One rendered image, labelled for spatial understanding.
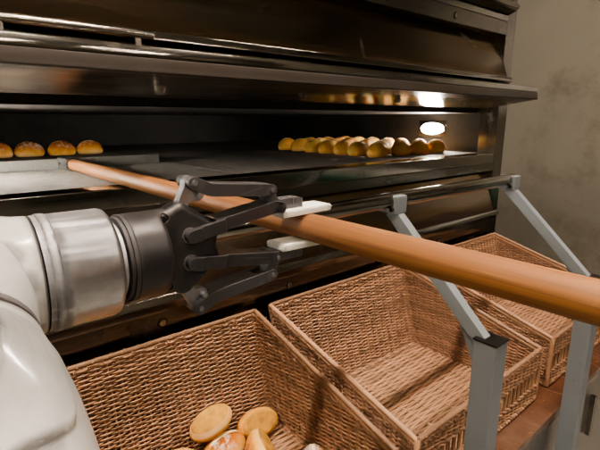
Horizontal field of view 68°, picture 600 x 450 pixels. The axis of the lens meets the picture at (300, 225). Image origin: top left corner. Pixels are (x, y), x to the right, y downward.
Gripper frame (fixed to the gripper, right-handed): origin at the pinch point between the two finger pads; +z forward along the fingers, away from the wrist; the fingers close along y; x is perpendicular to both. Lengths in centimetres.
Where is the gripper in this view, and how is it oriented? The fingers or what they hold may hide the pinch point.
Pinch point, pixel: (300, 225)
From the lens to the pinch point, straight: 50.1
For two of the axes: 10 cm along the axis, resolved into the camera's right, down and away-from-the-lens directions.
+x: 6.4, 1.7, -7.4
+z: 7.6, -1.4, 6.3
